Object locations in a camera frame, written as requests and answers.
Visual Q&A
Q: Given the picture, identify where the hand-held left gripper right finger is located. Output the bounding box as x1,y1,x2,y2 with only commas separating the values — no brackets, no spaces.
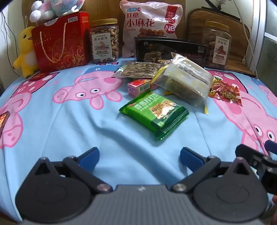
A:
171,147,257,193

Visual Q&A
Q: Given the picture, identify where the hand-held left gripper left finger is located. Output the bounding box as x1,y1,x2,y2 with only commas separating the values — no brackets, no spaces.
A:
29,147,113,193

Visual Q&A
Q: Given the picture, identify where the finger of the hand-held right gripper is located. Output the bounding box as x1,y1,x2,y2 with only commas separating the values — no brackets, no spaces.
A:
265,140,277,155
235,144,277,195

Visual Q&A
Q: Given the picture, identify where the green cracker packet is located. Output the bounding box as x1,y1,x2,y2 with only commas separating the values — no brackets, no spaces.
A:
119,91,190,141

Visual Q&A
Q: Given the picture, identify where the printed blue blanket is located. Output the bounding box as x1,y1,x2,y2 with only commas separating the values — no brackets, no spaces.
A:
0,58,277,223

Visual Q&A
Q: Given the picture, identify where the red candy packet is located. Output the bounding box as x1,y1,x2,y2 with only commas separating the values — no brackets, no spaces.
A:
208,76,243,106

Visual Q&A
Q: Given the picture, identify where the clear bag of pastries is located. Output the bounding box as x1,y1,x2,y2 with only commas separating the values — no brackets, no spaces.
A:
150,53,213,114

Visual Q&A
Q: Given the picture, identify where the small pink box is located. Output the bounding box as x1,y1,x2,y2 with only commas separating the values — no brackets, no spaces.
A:
127,78,160,97

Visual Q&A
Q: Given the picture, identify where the red patterned packet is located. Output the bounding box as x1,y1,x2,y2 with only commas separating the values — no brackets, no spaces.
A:
0,111,10,134

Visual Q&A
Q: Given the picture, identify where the small red packet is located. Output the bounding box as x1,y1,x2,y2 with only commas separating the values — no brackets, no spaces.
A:
29,72,51,81

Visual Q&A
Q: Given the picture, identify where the brown woven mat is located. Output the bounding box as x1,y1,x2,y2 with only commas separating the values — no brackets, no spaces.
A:
186,8,257,76

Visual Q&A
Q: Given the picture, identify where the brown seed packet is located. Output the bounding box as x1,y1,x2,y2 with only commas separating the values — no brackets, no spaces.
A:
111,62,163,79

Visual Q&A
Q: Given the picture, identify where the pecan jar with gold lid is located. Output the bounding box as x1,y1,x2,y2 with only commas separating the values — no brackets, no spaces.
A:
204,21,232,70

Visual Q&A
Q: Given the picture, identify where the red gift bag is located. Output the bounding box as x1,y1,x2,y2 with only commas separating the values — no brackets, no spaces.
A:
31,11,90,73

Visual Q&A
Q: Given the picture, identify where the cashew jar with gold lid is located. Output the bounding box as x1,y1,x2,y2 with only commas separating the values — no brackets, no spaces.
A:
89,19,120,64

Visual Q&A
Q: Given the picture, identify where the black printed box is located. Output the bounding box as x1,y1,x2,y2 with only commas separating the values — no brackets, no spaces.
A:
134,36,208,68

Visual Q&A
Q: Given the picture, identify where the yellow duck plush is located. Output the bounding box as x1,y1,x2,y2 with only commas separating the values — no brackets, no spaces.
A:
13,26,40,79

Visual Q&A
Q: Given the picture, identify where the pink snack bag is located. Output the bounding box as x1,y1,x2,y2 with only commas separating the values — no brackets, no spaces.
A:
120,0,184,58

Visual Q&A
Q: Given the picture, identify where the wooden headboard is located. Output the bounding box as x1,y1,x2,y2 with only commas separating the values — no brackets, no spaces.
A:
22,0,206,59

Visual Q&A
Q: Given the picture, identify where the pastel plush toy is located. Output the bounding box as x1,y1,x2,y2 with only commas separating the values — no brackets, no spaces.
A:
30,0,85,23

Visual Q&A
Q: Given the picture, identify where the window frame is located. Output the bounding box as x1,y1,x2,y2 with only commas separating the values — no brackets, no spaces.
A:
252,0,277,76

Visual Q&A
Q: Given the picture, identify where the white cable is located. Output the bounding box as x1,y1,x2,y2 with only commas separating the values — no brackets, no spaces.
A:
233,0,258,75

